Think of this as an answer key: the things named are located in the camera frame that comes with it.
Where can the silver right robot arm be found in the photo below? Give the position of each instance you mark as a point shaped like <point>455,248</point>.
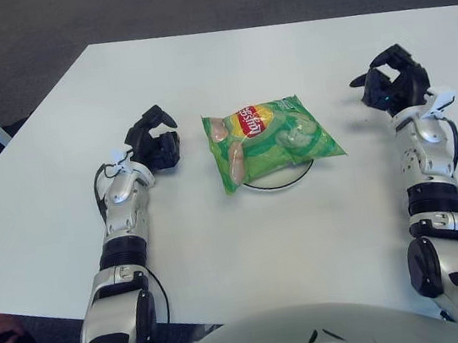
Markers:
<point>429,169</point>

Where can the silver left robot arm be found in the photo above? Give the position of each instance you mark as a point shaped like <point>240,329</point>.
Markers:
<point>126,211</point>

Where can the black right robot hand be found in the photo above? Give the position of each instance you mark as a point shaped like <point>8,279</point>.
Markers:
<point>407,89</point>

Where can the white plate black rim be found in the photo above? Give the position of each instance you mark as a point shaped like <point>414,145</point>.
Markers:
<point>277,179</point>

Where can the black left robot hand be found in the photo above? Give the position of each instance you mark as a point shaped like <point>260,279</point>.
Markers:
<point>157,147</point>

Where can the green potato chips bag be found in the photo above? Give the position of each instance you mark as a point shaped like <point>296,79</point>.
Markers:
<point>268,149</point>

